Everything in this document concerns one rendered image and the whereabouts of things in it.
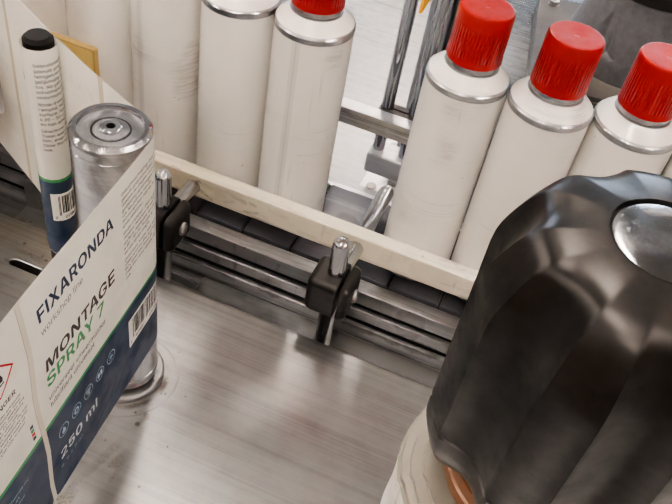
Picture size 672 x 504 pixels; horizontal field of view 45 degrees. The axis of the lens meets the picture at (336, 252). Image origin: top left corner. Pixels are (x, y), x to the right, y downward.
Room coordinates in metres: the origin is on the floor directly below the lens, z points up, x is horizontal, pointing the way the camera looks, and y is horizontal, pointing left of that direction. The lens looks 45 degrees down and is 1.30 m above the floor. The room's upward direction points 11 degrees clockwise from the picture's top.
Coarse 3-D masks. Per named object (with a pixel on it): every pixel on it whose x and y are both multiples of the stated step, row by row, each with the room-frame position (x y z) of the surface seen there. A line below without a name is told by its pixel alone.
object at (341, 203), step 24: (336, 192) 0.49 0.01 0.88; (216, 216) 0.44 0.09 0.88; (240, 216) 0.45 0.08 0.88; (336, 216) 0.47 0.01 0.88; (360, 216) 0.47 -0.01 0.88; (384, 216) 0.48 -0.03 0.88; (264, 240) 0.43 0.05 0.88; (288, 240) 0.43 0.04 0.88; (456, 240) 0.47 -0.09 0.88; (360, 264) 0.42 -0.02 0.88; (384, 288) 0.41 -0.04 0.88; (408, 288) 0.41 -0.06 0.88; (432, 288) 0.41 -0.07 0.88; (456, 312) 0.39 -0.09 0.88
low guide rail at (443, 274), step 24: (168, 168) 0.45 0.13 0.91; (192, 168) 0.45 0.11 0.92; (216, 192) 0.44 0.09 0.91; (240, 192) 0.43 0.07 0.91; (264, 192) 0.44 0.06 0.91; (264, 216) 0.43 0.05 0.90; (288, 216) 0.42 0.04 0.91; (312, 216) 0.42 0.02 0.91; (312, 240) 0.42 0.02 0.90; (360, 240) 0.41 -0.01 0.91; (384, 240) 0.41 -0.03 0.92; (384, 264) 0.41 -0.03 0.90; (408, 264) 0.40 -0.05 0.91; (432, 264) 0.40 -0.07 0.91; (456, 264) 0.40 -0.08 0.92; (456, 288) 0.39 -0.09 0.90
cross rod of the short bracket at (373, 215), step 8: (384, 192) 0.47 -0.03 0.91; (392, 192) 0.47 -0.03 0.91; (376, 200) 0.46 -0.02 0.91; (384, 200) 0.46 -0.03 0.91; (368, 208) 0.45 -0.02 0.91; (376, 208) 0.45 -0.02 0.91; (384, 208) 0.45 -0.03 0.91; (368, 216) 0.44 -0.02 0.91; (376, 216) 0.44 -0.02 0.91; (360, 224) 0.43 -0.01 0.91; (368, 224) 0.43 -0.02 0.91; (376, 224) 0.44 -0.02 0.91; (352, 248) 0.40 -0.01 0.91; (360, 248) 0.41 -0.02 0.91; (352, 256) 0.40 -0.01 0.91; (352, 264) 0.39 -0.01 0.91
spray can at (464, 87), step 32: (480, 0) 0.44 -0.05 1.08; (480, 32) 0.42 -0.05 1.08; (448, 64) 0.43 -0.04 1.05; (480, 64) 0.42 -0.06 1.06; (448, 96) 0.42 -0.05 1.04; (480, 96) 0.42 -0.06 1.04; (416, 128) 0.43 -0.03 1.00; (448, 128) 0.41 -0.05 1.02; (480, 128) 0.42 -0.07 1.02; (416, 160) 0.42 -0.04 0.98; (448, 160) 0.41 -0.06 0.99; (480, 160) 0.43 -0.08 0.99; (416, 192) 0.42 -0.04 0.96; (448, 192) 0.42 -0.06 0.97; (416, 224) 0.42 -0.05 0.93; (448, 224) 0.42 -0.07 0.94; (448, 256) 0.43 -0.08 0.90
